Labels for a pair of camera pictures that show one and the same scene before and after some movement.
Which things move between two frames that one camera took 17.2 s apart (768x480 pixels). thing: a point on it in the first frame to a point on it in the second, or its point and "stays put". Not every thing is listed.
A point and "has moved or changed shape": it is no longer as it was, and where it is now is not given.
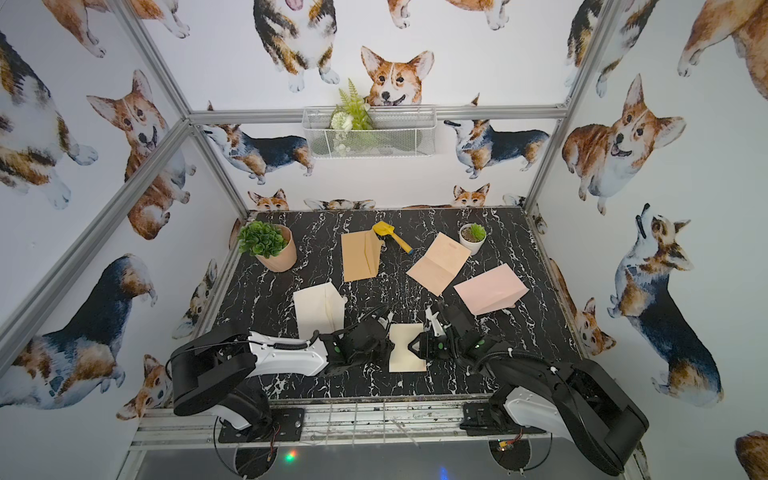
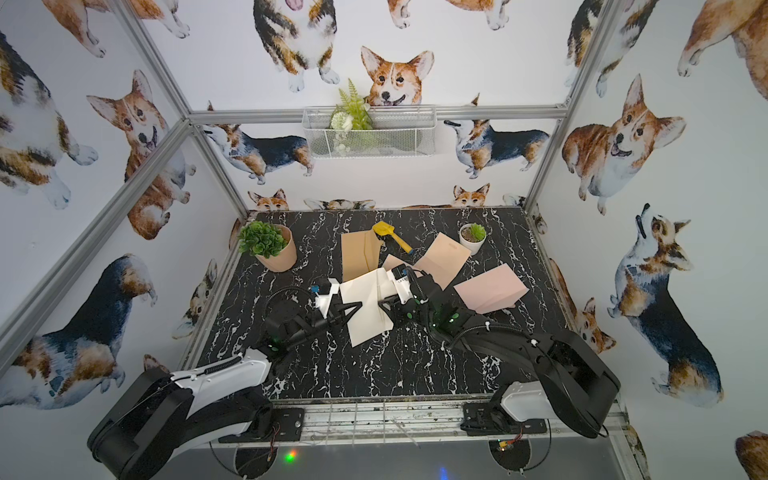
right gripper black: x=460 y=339 to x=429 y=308
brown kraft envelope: x=361 y=253 stays put
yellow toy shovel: x=386 y=229 stays put
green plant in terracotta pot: x=272 y=244 stays put
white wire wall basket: x=398 y=131 stays put
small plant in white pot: x=472 y=236 stays put
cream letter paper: x=401 y=358 to x=391 y=262
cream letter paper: x=440 y=264 stays put
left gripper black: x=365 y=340 to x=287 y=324
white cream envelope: x=320 y=308 has moved or changed shape
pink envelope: x=494 y=290 stays put
